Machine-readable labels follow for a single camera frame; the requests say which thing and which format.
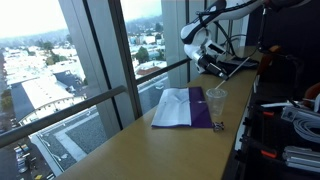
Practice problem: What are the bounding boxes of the clear plastic straw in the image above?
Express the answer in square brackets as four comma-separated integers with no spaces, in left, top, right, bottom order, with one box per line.
[214,56,251,90]

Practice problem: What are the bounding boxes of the clear plastic cup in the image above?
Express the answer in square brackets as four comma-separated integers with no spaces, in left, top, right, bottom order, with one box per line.
[205,87,229,117]

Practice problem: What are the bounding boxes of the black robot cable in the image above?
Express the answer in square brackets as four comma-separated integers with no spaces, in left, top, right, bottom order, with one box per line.
[196,9,243,59]

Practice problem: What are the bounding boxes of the grey metal handrail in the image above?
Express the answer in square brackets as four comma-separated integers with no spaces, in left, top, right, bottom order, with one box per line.
[0,37,240,149]

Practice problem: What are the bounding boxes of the purple folder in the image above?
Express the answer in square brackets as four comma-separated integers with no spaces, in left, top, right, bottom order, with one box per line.
[151,86,214,129]

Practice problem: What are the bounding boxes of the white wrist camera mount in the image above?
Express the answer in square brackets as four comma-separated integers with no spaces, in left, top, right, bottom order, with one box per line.
[205,40,228,57]

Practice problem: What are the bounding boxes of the white power strip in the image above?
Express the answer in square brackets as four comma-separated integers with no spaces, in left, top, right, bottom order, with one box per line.
[280,105,320,124]

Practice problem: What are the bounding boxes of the silver metal bars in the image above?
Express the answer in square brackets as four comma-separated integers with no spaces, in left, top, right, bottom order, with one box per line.
[282,145,320,174]

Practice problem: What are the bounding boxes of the black cloth bag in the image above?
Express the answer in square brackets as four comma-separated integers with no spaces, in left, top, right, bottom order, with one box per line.
[216,57,260,77]

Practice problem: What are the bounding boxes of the flat dark tablet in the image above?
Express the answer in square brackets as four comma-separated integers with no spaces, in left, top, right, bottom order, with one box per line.
[229,59,258,69]

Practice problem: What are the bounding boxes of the white coiled cable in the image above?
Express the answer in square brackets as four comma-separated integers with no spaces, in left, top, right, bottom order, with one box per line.
[293,118,320,144]

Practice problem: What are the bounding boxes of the black vertical pole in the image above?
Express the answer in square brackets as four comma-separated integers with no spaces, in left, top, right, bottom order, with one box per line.
[257,6,271,51]

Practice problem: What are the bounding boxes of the white paper sheet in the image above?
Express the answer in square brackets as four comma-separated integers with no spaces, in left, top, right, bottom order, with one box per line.
[151,87,193,127]

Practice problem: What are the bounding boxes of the orange round object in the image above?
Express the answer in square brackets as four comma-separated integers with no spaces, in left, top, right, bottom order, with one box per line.
[303,82,320,108]

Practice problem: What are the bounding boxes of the black equipment cart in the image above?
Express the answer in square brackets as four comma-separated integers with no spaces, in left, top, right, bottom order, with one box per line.
[233,76,320,180]

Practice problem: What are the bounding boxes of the orange chair back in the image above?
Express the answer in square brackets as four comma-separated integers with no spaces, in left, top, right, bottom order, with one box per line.
[257,45,283,76]

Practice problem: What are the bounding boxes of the white plastic strip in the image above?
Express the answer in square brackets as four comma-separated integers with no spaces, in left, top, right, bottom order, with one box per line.
[260,100,294,109]

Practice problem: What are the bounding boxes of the small metal binder clip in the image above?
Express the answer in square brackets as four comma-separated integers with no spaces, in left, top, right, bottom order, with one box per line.
[212,121,226,132]

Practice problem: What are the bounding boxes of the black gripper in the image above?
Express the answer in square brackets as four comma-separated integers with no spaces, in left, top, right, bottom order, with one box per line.
[199,54,232,81]

